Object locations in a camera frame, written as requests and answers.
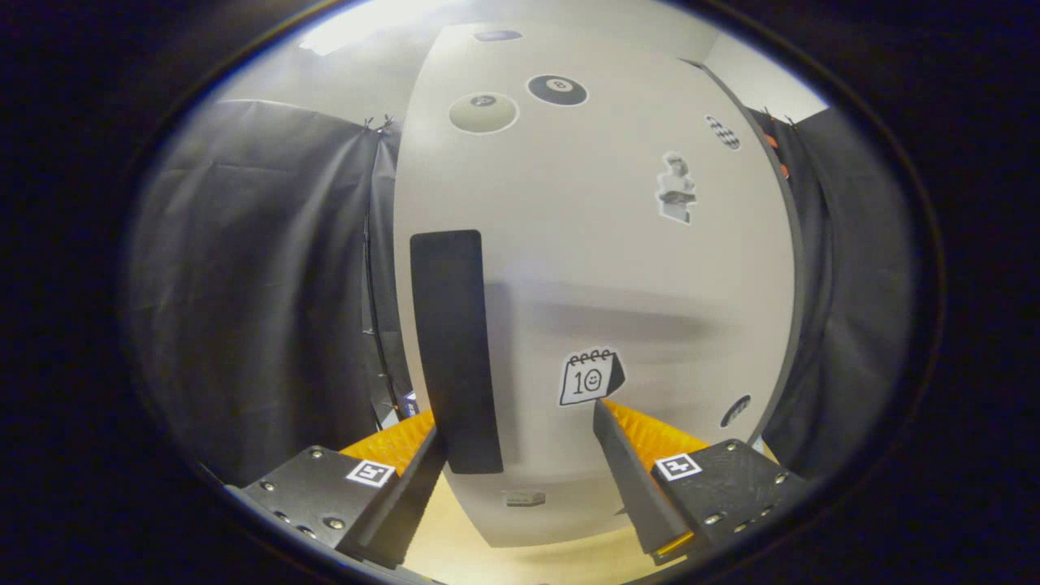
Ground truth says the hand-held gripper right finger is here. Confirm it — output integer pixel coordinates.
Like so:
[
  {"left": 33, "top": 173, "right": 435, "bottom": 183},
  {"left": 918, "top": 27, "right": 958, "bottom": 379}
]
[{"left": 593, "top": 398, "right": 813, "bottom": 566}]

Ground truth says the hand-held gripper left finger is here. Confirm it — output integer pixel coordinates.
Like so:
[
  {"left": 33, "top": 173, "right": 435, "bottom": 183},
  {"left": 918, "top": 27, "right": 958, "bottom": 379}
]
[{"left": 223, "top": 409, "right": 448, "bottom": 570}]

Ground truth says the black door handle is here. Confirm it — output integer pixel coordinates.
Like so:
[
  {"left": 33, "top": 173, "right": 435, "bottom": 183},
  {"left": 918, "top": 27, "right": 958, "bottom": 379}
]
[{"left": 409, "top": 229, "right": 505, "bottom": 475}]

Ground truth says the black backdrop cloth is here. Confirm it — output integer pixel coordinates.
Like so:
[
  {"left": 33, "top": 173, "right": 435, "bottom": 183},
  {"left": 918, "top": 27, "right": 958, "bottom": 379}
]
[{"left": 122, "top": 97, "right": 919, "bottom": 488}]

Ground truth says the grey cabinet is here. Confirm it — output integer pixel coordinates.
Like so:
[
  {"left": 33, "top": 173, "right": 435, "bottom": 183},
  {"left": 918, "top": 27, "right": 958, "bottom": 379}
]
[{"left": 682, "top": 57, "right": 807, "bottom": 448}]

